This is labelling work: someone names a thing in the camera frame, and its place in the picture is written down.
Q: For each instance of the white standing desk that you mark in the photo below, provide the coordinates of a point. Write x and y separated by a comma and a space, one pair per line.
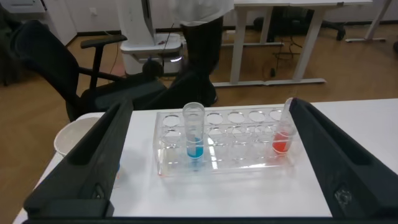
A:
308, 46
239, 46

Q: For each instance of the blue and white paper cup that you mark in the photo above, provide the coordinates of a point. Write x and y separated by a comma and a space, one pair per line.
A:
73, 133

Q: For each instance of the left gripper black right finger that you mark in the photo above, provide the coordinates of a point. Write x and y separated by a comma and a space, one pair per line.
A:
342, 161

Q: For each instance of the red pigment test tube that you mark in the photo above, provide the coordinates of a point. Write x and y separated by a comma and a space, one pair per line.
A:
281, 144

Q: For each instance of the black office chair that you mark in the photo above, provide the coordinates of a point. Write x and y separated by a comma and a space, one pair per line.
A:
46, 59

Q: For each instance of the blue pigment test tube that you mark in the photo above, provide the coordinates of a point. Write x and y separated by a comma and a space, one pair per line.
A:
194, 149

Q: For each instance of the clear acrylic test tube rack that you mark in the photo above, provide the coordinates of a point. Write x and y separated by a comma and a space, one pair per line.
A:
236, 146

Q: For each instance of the white humanoid robot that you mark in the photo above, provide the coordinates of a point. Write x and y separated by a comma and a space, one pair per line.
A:
140, 28

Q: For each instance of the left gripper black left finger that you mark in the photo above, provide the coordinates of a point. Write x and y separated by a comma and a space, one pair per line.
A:
84, 161

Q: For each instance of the person in white shirt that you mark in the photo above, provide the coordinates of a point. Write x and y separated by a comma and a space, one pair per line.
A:
202, 37

